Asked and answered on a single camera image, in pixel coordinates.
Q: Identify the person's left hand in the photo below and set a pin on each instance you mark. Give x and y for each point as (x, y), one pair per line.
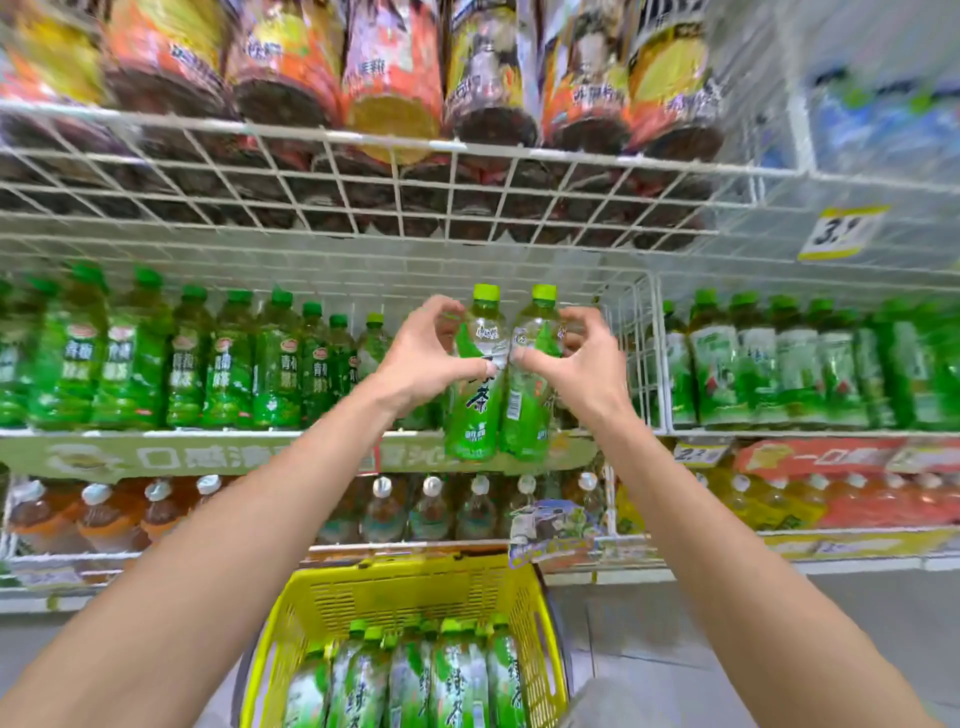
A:
(409, 360)

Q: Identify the person's right hand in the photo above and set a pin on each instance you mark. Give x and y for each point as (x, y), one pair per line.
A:
(592, 375)

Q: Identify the person's right thumb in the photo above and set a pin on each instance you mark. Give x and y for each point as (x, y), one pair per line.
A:
(534, 361)

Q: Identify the person's left thumb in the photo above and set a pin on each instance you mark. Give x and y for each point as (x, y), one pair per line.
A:
(472, 369)

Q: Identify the light green tea bottle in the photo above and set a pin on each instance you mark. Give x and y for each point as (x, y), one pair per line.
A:
(474, 420)
(526, 420)

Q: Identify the person's left forearm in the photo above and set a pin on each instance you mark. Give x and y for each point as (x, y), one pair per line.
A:
(202, 555)

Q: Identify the person's right forearm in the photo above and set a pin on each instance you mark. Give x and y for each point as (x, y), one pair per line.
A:
(742, 577)

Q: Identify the row of clear white-capped bottles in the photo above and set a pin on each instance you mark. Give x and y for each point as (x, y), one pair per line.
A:
(431, 514)

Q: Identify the colourful hanging promo card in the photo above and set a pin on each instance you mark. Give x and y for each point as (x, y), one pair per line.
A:
(555, 532)

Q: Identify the small white price tag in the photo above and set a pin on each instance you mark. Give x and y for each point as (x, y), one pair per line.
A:
(701, 454)

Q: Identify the yellow plastic shopping basket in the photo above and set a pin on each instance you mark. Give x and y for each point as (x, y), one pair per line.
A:
(390, 592)

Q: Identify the row of white-label green bottles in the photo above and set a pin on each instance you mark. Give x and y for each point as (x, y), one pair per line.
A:
(795, 367)

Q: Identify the row of yellow drink bottles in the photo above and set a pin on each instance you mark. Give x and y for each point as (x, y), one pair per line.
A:
(757, 502)

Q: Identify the row of dark green bottles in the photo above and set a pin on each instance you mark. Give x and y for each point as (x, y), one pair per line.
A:
(187, 367)

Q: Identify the red shelf edge banner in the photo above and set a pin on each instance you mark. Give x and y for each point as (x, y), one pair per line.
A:
(817, 455)

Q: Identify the row of orange-label dark bottles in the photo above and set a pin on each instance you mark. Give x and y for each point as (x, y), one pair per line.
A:
(390, 75)

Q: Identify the pile of green tea bottles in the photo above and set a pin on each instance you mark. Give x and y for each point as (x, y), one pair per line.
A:
(435, 682)

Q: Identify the yellow and white price tag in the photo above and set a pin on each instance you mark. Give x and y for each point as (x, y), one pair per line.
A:
(841, 234)

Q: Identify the green shelf edge banner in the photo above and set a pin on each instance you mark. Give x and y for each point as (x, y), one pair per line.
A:
(150, 454)

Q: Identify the yellow shelf edge strip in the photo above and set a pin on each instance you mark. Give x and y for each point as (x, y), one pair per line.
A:
(862, 544)

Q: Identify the row of orange drink bottles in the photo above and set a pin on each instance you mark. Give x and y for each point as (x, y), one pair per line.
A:
(892, 499)

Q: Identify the row of brown tea bottles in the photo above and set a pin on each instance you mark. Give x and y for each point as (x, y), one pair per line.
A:
(97, 517)

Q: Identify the row of blue-label water bottles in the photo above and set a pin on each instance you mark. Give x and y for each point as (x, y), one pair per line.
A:
(885, 127)

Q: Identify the white low shelf rack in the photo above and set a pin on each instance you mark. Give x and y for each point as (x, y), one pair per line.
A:
(67, 570)

